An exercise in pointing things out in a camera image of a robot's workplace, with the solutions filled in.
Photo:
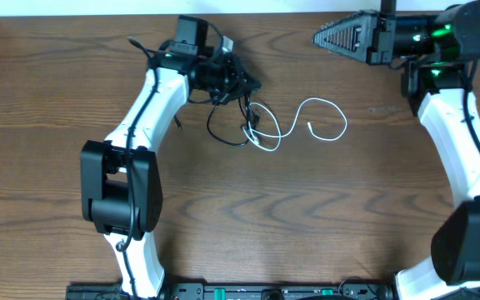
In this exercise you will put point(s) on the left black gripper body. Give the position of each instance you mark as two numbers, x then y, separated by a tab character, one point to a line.
237	77

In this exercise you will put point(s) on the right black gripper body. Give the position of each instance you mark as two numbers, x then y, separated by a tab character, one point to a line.
383	42

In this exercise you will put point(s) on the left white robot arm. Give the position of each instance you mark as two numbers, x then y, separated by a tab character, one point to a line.
121	190

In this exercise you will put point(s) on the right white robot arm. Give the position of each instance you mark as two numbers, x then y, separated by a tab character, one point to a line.
439	56

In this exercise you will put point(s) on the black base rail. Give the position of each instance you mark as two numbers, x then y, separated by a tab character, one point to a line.
198	291

